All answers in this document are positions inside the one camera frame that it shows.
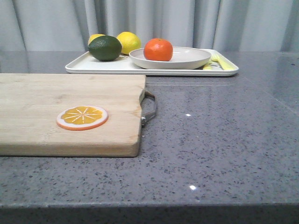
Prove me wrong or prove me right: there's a yellow lemon right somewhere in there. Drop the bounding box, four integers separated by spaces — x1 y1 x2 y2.
116 31 141 55

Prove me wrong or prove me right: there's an orange slice toy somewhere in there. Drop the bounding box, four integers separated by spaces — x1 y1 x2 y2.
56 105 108 131

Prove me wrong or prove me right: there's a yellow plastic knife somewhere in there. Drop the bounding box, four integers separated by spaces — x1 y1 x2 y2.
202 60 213 70

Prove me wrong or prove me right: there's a yellow plastic fork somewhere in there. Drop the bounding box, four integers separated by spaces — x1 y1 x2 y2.
211 54 234 70

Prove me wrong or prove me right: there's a grey curtain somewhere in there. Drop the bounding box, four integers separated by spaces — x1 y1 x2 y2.
0 0 299 52

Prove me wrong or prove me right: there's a yellow lemon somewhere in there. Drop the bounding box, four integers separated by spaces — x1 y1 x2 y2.
88 34 105 45
116 31 141 55

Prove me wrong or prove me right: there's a beige round plate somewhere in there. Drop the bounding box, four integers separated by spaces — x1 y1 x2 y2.
129 47 212 70

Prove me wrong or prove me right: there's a wooden cutting board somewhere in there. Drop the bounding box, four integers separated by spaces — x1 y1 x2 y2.
0 74 146 157

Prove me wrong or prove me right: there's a yellow lemon left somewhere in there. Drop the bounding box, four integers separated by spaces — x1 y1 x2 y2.
88 34 105 45

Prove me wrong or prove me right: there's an orange tangerine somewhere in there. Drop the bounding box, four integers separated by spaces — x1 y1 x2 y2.
143 38 173 61

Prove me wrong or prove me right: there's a white rectangular tray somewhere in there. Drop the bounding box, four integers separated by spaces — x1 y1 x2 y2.
65 49 239 77

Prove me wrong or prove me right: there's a metal cutting board handle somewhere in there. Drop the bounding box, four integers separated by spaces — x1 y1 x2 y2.
140 90 157 128

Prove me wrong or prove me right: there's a green lime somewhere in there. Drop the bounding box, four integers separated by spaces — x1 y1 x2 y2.
88 35 122 61

